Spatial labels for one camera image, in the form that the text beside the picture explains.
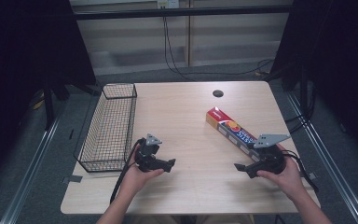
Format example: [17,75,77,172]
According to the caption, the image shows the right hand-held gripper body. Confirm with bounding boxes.
[252,133,292,175]

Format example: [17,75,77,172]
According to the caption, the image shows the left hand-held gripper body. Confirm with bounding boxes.
[134,133,163,173]

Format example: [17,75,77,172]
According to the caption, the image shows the person's left hand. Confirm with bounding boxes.
[121,151,166,196]

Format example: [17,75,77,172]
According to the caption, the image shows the person's right hand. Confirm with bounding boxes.
[255,143,308,201]

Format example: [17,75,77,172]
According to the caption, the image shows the long red wrap box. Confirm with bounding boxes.
[205,106,264,163]

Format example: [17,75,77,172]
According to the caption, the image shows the black metal stand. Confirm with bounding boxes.
[41,78,57,132]

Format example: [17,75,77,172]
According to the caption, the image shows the dark curtain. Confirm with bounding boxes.
[0,0,98,190]
[269,0,358,164]

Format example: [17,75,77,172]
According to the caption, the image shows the black horizontal metal bar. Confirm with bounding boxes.
[73,5,294,21]

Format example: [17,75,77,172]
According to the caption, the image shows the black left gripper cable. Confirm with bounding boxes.
[109,138,145,205]

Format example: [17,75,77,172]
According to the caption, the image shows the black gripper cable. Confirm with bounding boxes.
[280,149,320,193]
[109,138,145,205]

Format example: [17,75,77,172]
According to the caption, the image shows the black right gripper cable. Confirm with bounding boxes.
[280,149,320,193]

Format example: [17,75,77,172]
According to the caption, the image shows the black wire basket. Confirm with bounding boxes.
[74,82,138,174]

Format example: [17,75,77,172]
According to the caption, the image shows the black floor cables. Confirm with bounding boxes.
[283,83,318,134]

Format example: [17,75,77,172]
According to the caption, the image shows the metal floor rail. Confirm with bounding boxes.
[0,105,63,224]
[286,92,358,224]

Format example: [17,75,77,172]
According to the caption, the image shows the black hanging cable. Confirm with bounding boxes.
[162,16,275,82]

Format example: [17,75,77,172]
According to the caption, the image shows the white wall socket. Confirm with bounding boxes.
[157,0,180,9]

